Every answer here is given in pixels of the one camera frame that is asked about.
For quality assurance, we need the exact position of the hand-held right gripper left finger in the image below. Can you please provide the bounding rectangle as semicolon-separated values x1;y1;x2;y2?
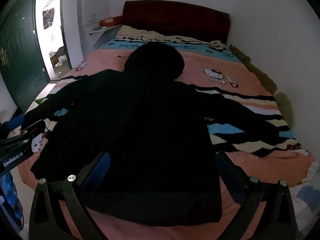
29;151;112;240

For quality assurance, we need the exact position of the dark hanging garment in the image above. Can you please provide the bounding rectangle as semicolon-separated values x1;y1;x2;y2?
42;7;55;28

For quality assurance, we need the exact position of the printed cartoon blanket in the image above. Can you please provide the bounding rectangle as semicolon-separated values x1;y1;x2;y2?
17;25;316;240

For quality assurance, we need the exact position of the white wall shelf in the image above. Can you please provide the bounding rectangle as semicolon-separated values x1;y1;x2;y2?
89;26;118;36

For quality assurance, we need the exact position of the dark green door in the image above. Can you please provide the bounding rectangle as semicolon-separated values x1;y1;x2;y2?
0;0;50;113

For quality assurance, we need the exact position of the orange box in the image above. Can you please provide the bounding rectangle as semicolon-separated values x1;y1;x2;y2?
99;16;123;28

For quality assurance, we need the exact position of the blue patterned cloth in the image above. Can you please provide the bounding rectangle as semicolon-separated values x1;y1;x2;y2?
0;172;25;233

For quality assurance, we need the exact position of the black hoodie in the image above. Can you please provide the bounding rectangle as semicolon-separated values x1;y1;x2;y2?
21;41;282;227

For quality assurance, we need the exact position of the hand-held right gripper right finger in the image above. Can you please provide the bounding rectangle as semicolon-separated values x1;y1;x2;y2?
215;151;298;240

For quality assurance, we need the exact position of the olive green cushion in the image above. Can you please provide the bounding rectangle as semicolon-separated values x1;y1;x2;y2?
274;92;294;127

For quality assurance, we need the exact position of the dark red headboard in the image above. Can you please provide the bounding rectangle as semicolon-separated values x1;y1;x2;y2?
122;0;230;43

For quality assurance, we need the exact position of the white and blue cloth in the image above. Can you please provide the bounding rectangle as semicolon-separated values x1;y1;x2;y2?
287;160;320;240

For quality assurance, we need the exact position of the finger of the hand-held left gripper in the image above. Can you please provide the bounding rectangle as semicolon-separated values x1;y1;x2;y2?
19;119;47;141
0;115;25;133

